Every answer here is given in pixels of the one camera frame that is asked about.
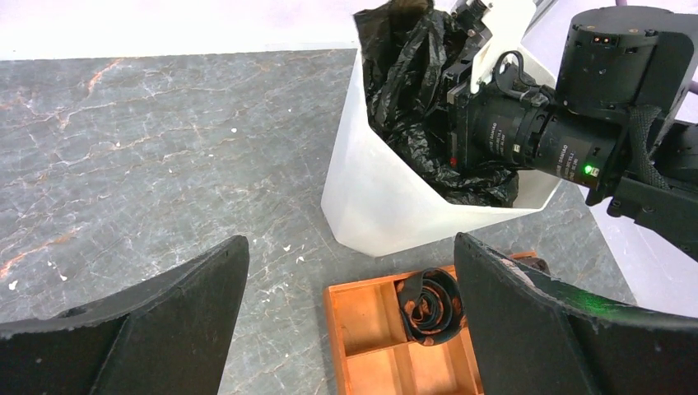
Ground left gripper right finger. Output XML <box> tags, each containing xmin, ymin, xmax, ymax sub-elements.
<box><xmin>454</xmin><ymin>233</ymin><xmax>697</xmax><ymax>394</ymax></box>

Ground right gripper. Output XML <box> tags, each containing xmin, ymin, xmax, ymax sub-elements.
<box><xmin>441</xmin><ymin>54</ymin><xmax>551</xmax><ymax>172</ymax></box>

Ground rolled sock orange stripes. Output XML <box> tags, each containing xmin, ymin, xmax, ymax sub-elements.
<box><xmin>394</xmin><ymin>267</ymin><xmax>467</xmax><ymax>346</ymax></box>

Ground black trash bag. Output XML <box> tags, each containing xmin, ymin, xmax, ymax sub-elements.
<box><xmin>353</xmin><ymin>1</ymin><xmax>519</xmax><ymax>208</ymax></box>

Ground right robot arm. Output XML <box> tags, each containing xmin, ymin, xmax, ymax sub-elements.
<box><xmin>442</xmin><ymin>1</ymin><xmax>697</xmax><ymax>258</ymax></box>

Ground wooden compartment tray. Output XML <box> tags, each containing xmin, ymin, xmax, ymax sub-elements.
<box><xmin>323</xmin><ymin>250</ymin><xmax>541</xmax><ymax>395</ymax></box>

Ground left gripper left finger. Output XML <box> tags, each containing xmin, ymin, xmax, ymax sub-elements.
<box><xmin>1</xmin><ymin>235</ymin><xmax>250</xmax><ymax>394</ymax></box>

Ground white trash bin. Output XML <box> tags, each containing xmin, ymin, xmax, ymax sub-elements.
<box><xmin>321</xmin><ymin>54</ymin><xmax>561</xmax><ymax>257</ymax></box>

